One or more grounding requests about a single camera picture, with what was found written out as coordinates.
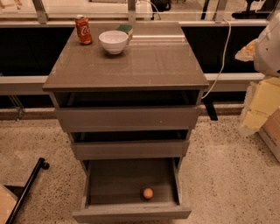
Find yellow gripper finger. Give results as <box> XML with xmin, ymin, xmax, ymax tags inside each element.
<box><xmin>239</xmin><ymin>77</ymin><xmax>280</xmax><ymax>136</ymax></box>
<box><xmin>234</xmin><ymin>39</ymin><xmax>258</xmax><ymax>62</ymax></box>

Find grey middle drawer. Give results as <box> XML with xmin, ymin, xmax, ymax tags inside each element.
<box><xmin>71</xmin><ymin>129</ymin><xmax>189</xmax><ymax>160</ymax></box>

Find wooden board corner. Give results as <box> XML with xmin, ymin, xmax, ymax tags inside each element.
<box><xmin>0</xmin><ymin>184</ymin><xmax>18</xmax><ymax>224</ymax></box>

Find grey bottom drawer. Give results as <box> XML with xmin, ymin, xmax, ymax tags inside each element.
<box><xmin>73</xmin><ymin>158</ymin><xmax>191</xmax><ymax>223</ymax></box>

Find grey top drawer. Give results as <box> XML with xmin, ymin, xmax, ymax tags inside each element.
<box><xmin>55</xmin><ymin>90</ymin><xmax>199</xmax><ymax>132</ymax></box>

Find grey drawer cabinet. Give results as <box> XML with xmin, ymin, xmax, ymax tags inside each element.
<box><xmin>43</xmin><ymin>23</ymin><xmax>208</xmax><ymax>168</ymax></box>

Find red soda can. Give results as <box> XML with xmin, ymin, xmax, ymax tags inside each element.
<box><xmin>74</xmin><ymin>15</ymin><xmax>93</xmax><ymax>45</ymax></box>

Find black table leg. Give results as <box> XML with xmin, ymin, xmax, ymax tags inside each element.
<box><xmin>202</xmin><ymin>96</ymin><xmax>218</xmax><ymax>121</ymax></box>

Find orange fruit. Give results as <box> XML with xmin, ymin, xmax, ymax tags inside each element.
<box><xmin>143</xmin><ymin>188</ymin><xmax>154</xmax><ymax>200</ymax></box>

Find white cable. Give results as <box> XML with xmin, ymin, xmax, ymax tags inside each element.
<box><xmin>200</xmin><ymin>18</ymin><xmax>232</xmax><ymax>101</ymax></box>

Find grey drawer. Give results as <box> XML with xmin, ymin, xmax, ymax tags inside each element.
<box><xmin>71</xmin><ymin>129</ymin><xmax>189</xmax><ymax>160</ymax></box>
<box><xmin>55</xmin><ymin>90</ymin><xmax>199</xmax><ymax>132</ymax></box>
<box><xmin>73</xmin><ymin>158</ymin><xmax>191</xmax><ymax>223</ymax></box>

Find black metal leg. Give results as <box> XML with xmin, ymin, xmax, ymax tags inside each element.
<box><xmin>5</xmin><ymin>157</ymin><xmax>50</xmax><ymax>224</ymax></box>

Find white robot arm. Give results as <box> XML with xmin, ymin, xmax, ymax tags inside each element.
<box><xmin>235</xmin><ymin>14</ymin><xmax>280</xmax><ymax>136</ymax></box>

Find green yellow sponge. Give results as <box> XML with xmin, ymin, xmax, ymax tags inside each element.
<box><xmin>116</xmin><ymin>24</ymin><xmax>133</xmax><ymax>41</ymax></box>

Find white ceramic bowl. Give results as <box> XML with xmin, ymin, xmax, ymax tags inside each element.
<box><xmin>99</xmin><ymin>30</ymin><xmax>129</xmax><ymax>54</ymax></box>

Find cardboard box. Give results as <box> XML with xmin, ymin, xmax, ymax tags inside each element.
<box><xmin>259</xmin><ymin>107</ymin><xmax>280</xmax><ymax>162</ymax></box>

